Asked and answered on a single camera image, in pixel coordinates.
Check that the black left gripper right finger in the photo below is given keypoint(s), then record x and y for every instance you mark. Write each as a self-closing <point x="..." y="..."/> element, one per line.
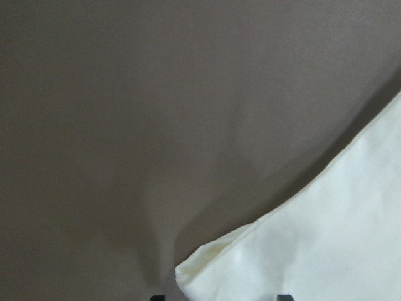
<point x="284" y="297"/>

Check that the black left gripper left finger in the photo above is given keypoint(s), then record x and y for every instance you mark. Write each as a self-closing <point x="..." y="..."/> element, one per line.
<point x="157" y="298"/>

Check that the cream long-sleeve cat shirt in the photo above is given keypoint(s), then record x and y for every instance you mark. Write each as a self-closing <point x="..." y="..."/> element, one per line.
<point x="336" y="239"/>

